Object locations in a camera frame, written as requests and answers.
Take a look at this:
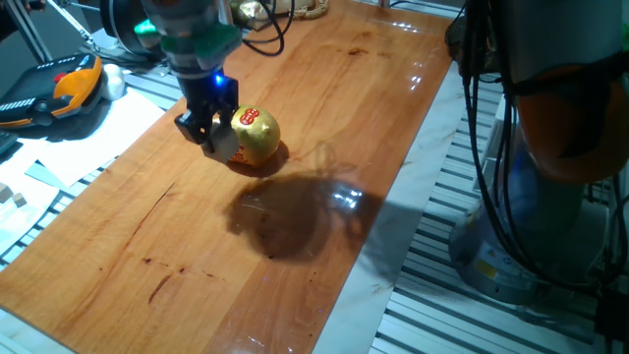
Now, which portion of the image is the gold foil bag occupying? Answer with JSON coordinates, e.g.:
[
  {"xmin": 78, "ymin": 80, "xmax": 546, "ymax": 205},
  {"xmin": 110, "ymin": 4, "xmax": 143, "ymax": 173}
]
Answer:
[{"xmin": 229, "ymin": 0, "xmax": 276, "ymax": 30}]

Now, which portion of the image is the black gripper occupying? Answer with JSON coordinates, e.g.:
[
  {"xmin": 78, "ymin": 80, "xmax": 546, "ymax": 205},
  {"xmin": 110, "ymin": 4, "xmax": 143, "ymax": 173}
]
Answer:
[{"xmin": 174, "ymin": 71, "xmax": 241, "ymax": 147}]

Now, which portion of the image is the pale wooden cube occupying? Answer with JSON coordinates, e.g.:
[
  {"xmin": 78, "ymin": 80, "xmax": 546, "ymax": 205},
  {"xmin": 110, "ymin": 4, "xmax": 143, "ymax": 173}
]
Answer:
[{"xmin": 201, "ymin": 122, "xmax": 242, "ymax": 164}]

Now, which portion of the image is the golden piggy bank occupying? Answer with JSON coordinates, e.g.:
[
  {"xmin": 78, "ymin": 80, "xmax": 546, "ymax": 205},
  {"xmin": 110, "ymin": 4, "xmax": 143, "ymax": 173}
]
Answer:
[{"xmin": 228, "ymin": 104, "xmax": 282, "ymax": 169}]

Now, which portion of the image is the glossy wooden board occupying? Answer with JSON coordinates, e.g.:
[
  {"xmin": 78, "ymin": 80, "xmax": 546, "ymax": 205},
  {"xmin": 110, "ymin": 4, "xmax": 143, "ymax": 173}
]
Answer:
[{"xmin": 0, "ymin": 0, "xmax": 453, "ymax": 354}]

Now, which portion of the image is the white rounded object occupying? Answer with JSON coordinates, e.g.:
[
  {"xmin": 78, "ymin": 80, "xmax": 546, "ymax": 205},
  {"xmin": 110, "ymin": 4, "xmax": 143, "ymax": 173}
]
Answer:
[{"xmin": 100, "ymin": 63, "xmax": 127, "ymax": 102}]

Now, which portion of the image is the white paper sheet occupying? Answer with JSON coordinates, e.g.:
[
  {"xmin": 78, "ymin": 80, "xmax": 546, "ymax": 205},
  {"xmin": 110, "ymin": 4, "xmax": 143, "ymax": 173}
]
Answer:
[
  {"xmin": 36, "ymin": 88, "xmax": 166, "ymax": 188},
  {"xmin": 0, "ymin": 137, "xmax": 60, "ymax": 257}
]

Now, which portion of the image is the white marble slab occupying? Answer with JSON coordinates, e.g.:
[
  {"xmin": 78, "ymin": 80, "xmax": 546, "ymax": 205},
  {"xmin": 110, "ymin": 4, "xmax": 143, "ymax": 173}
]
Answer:
[{"xmin": 0, "ymin": 61, "xmax": 473, "ymax": 354}]

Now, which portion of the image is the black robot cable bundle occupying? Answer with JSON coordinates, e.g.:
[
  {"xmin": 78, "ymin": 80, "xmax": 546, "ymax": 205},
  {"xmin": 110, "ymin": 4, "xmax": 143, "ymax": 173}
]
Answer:
[{"xmin": 243, "ymin": 0, "xmax": 629, "ymax": 296}]

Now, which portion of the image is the black keyboard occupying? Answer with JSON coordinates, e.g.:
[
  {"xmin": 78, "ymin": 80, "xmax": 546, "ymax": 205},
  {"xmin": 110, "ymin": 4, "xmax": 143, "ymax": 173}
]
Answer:
[{"xmin": 0, "ymin": 128, "xmax": 20, "ymax": 156}]

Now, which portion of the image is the black and orange teach pendant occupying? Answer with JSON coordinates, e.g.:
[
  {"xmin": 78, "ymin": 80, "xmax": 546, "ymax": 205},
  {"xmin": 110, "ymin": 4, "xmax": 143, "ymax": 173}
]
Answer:
[{"xmin": 0, "ymin": 52, "xmax": 105, "ymax": 130}]

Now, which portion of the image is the grey metal bar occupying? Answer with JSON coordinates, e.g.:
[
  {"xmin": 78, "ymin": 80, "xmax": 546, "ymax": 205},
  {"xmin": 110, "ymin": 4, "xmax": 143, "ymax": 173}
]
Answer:
[{"xmin": 2, "ymin": 0, "xmax": 54, "ymax": 65}]

